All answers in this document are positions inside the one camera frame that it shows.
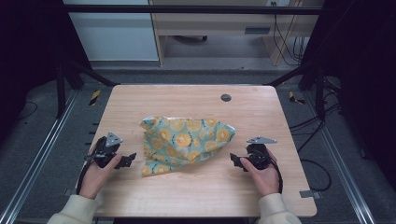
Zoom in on black curtain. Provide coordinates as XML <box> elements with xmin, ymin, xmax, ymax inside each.
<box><xmin>0</xmin><ymin>0</ymin><xmax>92</xmax><ymax>147</ymax></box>
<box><xmin>300</xmin><ymin>0</ymin><xmax>396</xmax><ymax>190</ymax></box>

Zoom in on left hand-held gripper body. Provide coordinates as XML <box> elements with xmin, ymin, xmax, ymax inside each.
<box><xmin>84</xmin><ymin>131</ymin><xmax>124</xmax><ymax>170</ymax></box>

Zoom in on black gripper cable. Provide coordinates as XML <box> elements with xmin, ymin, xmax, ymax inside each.
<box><xmin>76</xmin><ymin>159</ymin><xmax>94</xmax><ymax>196</ymax></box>
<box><xmin>270</xmin><ymin>158</ymin><xmax>285</xmax><ymax>194</ymax></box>

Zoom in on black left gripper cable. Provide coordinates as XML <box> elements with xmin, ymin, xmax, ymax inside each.
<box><xmin>76</xmin><ymin>159</ymin><xmax>94</xmax><ymax>196</ymax></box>

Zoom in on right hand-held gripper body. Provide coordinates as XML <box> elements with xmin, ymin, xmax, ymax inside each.
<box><xmin>245</xmin><ymin>135</ymin><xmax>278</xmax><ymax>171</ymax></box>

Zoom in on silver metal floor rail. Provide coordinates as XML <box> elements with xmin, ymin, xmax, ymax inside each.
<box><xmin>0</xmin><ymin>89</ymin><xmax>80</xmax><ymax>224</ymax></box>
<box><xmin>302</xmin><ymin>90</ymin><xmax>378</xmax><ymax>224</ymax></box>

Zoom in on black hanging cables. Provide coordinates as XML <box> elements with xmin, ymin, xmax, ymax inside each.
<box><xmin>270</xmin><ymin>1</ymin><xmax>307</xmax><ymax>67</ymax></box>

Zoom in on black horizontal bar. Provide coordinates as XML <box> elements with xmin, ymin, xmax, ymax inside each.
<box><xmin>62</xmin><ymin>4</ymin><xmax>325</xmax><ymax>16</ymax></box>

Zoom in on person's left hand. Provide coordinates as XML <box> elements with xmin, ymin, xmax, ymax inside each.
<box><xmin>78</xmin><ymin>152</ymin><xmax>123</xmax><ymax>201</ymax></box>

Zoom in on grey tape piece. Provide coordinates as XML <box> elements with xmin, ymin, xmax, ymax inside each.
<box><xmin>299</xmin><ymin>189</ymin><xmax>322</xmax><ymax>200</ymax></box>

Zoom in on black looped floor cable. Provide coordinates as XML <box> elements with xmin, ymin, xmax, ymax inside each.
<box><xmin>298</xmin><ymin>158</ymin><xmax>332</xmax><ymax>192</ymax></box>

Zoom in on yellow black striped tape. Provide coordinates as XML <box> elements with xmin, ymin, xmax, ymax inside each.
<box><xmin>89</xmin><ymin>90</ymin><xmax>102</xmax><ymax>106</ymax></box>
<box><xmin>288</xmin><ymin>91</ymin><xmax>306</xmax><ymax>105</ymax></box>

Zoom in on teal cloth with orange print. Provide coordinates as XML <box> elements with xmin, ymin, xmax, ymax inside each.
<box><xmin>138</xmin><ymin>115</ymin><xmax>237</xmax><ymax>178</ymax></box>

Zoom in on black metal stand frame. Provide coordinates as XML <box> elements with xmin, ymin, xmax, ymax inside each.
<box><xmin>266</xmin><ymin>60</ymin><xmax>328</xmax><ymax>121</ymax></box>
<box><xmin>55</xmin><ymin>60</ymin><xmax>120</xmax><ymax>119</ymax></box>

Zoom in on white cabinet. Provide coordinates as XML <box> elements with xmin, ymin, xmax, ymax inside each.
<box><xmin>63</xmin><ymin>0</ymin><xmax>160</xmax><ymax>63</ymax></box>

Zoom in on bundle of black floor cables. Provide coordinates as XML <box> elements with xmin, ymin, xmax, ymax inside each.
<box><xmin>289</xmin><ymin>77</ymin><xmax>342</xmax><ymax>154</ymax></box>

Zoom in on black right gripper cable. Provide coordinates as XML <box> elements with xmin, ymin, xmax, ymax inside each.
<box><xmin>270</xmin><ymin>158</ymin><xmax>285</xmax><ymax>194</ymax></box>

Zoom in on person's right hand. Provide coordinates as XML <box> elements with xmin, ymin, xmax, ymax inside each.
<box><xmin>239</xmin><ymin>149</ymin><xmax>280</xmax><ymax>198</ymax></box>

